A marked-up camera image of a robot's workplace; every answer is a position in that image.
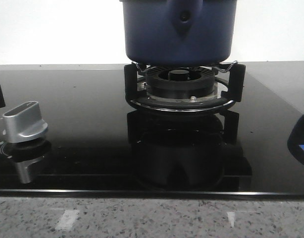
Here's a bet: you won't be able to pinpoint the blue cooking pot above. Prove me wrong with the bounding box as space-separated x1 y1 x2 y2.
122 0 237 67

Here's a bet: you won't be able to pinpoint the black pot support grate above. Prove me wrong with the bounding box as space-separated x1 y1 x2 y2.
124 61 246 114

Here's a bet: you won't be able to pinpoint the black gas burner head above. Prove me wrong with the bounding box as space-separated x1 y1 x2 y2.
146 66 215 99

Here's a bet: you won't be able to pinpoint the black glass cooktop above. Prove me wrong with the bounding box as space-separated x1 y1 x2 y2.
0 61 304 199

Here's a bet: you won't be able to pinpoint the silver stove knob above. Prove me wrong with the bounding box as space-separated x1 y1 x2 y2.
2 101 48 143

